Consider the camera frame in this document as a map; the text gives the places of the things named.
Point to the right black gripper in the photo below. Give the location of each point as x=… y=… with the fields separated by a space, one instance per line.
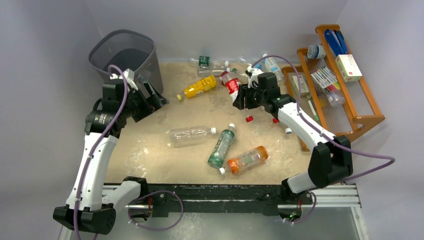
x=248 y=96

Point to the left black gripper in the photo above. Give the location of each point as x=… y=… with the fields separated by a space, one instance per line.
x=157 y=101

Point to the red label water bottle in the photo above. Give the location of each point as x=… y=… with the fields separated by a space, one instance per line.
x=231 y=83

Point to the green tea bottle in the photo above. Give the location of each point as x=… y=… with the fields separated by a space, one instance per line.
x=221 y=149

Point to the clear bottle white cap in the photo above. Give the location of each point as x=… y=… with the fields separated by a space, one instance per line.
x=191 y=135

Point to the orange label bottle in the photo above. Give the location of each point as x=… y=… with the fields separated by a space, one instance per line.
x=245 y=161

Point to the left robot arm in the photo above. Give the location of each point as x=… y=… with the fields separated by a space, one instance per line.
x=86 y=209

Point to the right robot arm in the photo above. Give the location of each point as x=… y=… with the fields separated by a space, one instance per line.
x=331 y=159

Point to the grey mesh waste bin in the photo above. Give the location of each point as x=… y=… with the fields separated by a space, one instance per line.
x=127 y=49

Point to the red bottle cap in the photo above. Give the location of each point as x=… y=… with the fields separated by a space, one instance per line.
x=249 y=119

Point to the green white label bottle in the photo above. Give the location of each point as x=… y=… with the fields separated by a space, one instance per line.
x=241 y=76

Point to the yellow plastic bottle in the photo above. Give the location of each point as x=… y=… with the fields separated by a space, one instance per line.
x=201 y=86

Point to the blue label water bottle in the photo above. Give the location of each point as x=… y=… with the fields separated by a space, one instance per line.
x=272 y=66

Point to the green label clear bottle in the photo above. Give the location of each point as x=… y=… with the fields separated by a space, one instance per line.
x=209 y=66

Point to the green white small box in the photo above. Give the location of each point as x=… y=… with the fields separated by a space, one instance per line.
x=304 y=89

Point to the white green marker pen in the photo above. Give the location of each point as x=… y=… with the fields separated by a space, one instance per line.
x=313 y=111

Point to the wooden tiered rack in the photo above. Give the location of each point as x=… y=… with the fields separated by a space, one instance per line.
x=360 y=111

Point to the pack of coloured markers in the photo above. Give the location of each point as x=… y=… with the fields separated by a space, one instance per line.
x=325 y=80

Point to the round tape roll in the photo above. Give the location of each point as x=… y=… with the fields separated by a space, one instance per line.
x=316 y=52

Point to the small clear jar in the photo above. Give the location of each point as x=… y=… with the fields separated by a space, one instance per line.
x=335 y=98

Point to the white red box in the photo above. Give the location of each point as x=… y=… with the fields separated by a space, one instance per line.
x=348 y=68

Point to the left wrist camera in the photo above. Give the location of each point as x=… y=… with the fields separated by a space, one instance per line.
x=130 y=78

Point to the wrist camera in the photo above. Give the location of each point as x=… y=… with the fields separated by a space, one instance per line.
x=130 y=78
x=253 y=74

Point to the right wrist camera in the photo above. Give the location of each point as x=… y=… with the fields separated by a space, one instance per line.
x=253 y=74

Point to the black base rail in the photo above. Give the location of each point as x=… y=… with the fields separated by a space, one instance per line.
x=267 y=200

